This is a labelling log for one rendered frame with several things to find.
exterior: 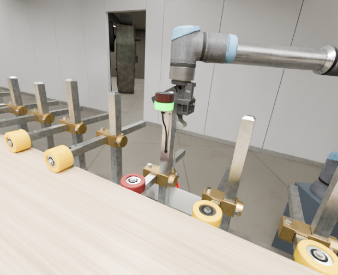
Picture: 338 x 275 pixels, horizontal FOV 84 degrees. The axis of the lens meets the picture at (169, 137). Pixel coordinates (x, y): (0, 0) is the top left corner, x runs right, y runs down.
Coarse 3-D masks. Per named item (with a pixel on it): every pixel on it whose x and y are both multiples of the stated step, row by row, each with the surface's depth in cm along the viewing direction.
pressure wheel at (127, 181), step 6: (132, 174) 64; (138, 174) 64; (120, 180) 61; (126, 180) 61; (132, 180) 60; (138, 180) 61; (144, 180) 61; (126, 186) 58; (132, 186) 58; (138, 186) 58; (144, 186) 61; (138, 192) 59
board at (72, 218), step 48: (0, 144) 79; (0, 192) 52; (48, 192) 54; (96, 192) 55; (0, 240) 39; (48, 240) 40; (96, 240) 41; (144, 240) 41; (192, 240) 42; (240, 240) 43
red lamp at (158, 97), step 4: (156, 96) 57; (160, 96) 56; (164, 96) 56; (168, 96) 56; (172, 96) 57; (156, 100) 57; (160, 100) 56; (164, 100) 56; (168, 100) 56; (172, 100) 57
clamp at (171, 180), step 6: (144, 168) 75; (150, 168) 75; (156, 168) 76; (144, 174) 76; (156, 174) 73; (162, 174) 72; (156, 180) 74; (162, 180) 72; (168, 180) 71; (174, 180) 72; (162, 186) 73; (168, 186) 73; (174, 186) 73
